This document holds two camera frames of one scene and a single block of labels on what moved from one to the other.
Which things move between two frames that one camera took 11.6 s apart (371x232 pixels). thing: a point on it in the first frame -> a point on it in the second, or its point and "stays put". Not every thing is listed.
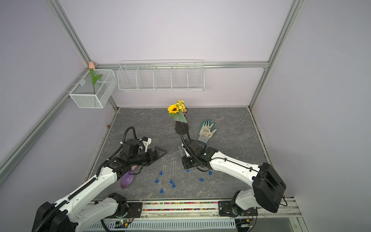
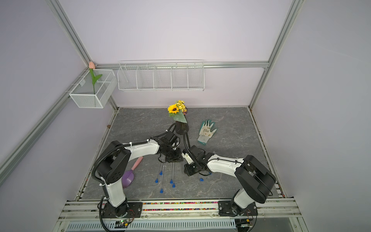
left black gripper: x=151 y=157 -> x=177 y=158
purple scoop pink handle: x=127 y=179 stays put
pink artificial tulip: x=92 y=66 stays put
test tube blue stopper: x=174 y=173 stays put
